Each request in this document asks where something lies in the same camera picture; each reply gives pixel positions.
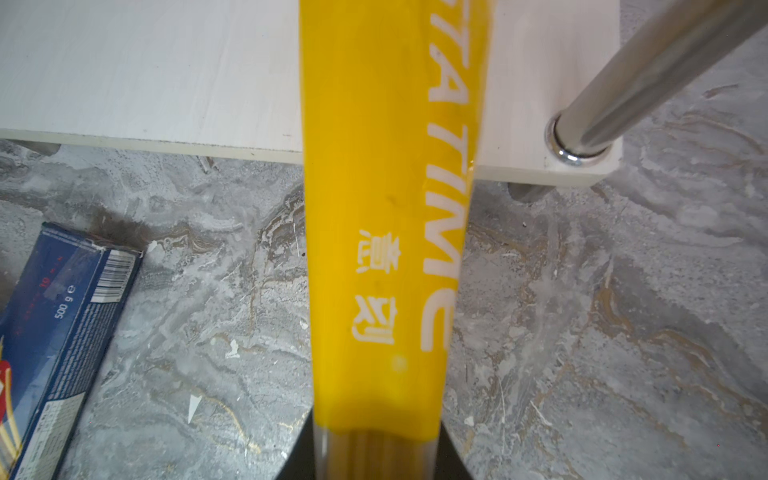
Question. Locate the blue Barilla spaghetti box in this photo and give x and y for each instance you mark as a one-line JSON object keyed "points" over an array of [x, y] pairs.
{"points": [[55, 331]]}

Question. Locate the yellow Pastatime spaghetti bag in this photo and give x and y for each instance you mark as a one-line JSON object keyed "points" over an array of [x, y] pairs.
{"points": [[384, 240]]}

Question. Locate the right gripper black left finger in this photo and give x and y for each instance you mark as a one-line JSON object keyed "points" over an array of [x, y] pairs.
{"points": [[300, 464]]}

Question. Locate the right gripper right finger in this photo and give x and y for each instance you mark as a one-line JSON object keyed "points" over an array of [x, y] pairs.
{"points": [[449, 464]]}

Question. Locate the white two-tier shelf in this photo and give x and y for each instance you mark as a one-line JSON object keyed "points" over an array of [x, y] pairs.
{"points": [[530, 92]]}

